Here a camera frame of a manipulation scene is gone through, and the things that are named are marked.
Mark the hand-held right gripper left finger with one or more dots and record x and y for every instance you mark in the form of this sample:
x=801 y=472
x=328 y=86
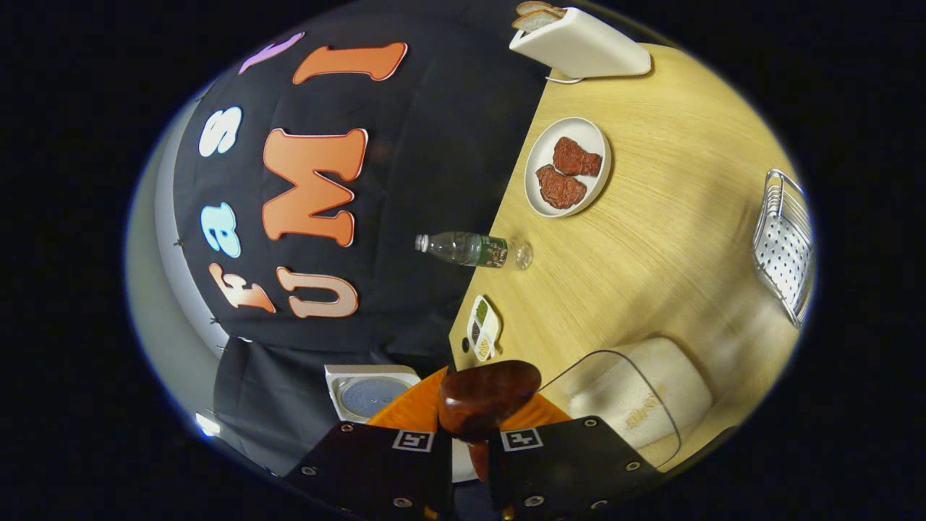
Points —
x=376 y=470

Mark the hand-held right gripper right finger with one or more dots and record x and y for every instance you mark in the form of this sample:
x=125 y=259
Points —
x=564 y=463

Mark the brown wooden spoon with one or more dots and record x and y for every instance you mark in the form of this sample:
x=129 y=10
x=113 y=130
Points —
x=488 y=394

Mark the white divided grain dish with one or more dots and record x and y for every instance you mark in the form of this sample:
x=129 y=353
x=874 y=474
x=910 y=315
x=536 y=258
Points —
x=483 y=329

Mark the ceiling strip light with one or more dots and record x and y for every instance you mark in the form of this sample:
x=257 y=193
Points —
x=207 y=425

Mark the clear plastic water bottle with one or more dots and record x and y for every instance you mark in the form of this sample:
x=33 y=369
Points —
x=470 y=250

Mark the red meat piece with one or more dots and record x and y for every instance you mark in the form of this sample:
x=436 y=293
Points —
x=561 y=188
x=576 y=157

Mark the white round plate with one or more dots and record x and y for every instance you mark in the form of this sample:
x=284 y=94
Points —
x=539 y=145

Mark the black backdrop cloth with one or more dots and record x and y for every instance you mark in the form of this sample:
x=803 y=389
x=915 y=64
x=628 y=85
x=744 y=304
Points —
x=434 y=145

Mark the white toaster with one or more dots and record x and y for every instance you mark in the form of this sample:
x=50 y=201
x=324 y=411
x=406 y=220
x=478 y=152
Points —
x=579 y=47

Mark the toast bread slice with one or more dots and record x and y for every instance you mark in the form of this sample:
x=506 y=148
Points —
x=535 y=6
x=539 y=19

